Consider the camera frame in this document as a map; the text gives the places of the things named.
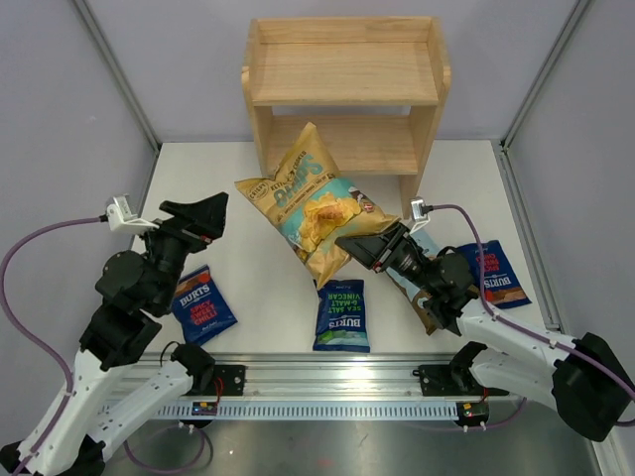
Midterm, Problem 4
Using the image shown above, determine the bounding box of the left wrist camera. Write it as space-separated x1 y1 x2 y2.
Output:
106 194 159 235

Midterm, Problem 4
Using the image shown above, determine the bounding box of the yellow kettle chips bag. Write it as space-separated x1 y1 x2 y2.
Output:
235 122 400 289

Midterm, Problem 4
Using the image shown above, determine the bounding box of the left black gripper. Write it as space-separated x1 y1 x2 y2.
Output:
133 192 229 312

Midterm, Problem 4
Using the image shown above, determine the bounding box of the blue spicy sweet chilli bag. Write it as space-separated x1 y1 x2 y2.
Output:
172 265 238 346

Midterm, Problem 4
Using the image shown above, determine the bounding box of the blue sea salt vinegar bag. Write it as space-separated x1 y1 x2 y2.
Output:
313 279 370 353

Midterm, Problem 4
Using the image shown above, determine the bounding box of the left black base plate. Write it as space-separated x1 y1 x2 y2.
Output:
206 364 247 397

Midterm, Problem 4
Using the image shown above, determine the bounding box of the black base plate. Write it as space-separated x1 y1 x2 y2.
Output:
412 364 460 397
206 364 247 397

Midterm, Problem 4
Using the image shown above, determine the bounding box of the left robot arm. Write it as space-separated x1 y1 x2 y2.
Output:
1 192 228 475

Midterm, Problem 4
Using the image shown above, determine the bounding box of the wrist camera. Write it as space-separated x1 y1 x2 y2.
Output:
409 196 434 234
106 194 159 235

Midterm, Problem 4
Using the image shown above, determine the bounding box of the aluminium mounting rail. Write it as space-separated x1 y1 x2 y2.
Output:
98 352 567 398

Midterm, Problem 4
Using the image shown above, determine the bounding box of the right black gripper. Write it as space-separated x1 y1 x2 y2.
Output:
337 219 440 297

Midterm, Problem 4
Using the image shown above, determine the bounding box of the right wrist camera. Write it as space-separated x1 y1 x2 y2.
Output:
409 196 434 234

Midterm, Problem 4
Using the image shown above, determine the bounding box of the wooden two-tier shelf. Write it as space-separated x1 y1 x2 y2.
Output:
241 16 451 217

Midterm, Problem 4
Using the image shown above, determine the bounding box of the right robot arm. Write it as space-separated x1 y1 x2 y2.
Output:
336 223 634 442

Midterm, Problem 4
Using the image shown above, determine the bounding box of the blue Burts bag right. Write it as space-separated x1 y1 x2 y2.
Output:
482 240 531 309

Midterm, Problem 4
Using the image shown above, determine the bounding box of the white slotted cable duct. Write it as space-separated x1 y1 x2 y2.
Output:
152 400 458 421

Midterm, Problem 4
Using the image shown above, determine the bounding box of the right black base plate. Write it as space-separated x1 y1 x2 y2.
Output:
412 364 460 397

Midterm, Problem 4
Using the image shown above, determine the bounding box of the light blue cassava chips bag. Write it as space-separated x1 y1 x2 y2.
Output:
386 232 460 337

